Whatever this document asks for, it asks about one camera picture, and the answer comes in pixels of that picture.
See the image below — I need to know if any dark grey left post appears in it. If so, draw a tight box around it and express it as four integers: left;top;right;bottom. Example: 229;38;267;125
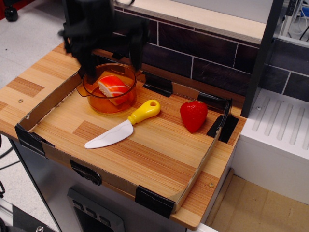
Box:
60;0;83;57

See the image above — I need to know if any orange transparent plastic pot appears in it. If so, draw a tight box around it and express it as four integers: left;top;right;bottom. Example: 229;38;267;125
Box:
77;63;142;114

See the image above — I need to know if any yellow handled white toy knife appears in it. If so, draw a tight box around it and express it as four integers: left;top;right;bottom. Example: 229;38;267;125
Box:
84;100;161;149

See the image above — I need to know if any white ridged sink drainboard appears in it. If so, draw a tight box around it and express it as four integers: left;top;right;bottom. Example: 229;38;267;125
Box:
232;89;309;204

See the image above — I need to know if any grey oven control panel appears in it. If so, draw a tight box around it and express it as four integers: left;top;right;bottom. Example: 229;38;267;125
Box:
67;188;125;232

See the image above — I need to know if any light wooden shelf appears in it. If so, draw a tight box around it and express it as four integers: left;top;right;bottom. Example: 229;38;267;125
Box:
117;0;266;44

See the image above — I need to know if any cardboard fence with black tape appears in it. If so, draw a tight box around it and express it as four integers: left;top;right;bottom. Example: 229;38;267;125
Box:
14;53;240;219

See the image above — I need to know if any red toy strawberry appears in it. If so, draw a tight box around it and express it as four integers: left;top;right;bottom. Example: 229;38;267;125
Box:
180;101;208;133

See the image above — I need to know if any dark grey right post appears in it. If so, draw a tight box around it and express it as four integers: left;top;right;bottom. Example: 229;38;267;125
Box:
241;0;284;118

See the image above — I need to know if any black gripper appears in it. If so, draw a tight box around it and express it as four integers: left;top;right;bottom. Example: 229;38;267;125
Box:
72;14;149;77

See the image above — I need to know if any dark grey post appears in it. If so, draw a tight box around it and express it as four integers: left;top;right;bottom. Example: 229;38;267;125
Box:
60;0;83;57
241;0;284;118

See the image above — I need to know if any salmon sushi toy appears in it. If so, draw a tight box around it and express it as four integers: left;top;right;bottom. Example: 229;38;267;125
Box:
98;75;129;106

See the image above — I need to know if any black caster wheel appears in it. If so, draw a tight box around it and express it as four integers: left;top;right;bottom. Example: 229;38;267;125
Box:
4;6;18;22

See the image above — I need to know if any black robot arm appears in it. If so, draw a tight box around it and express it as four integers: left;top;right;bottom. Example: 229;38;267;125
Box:
58;0;149;77

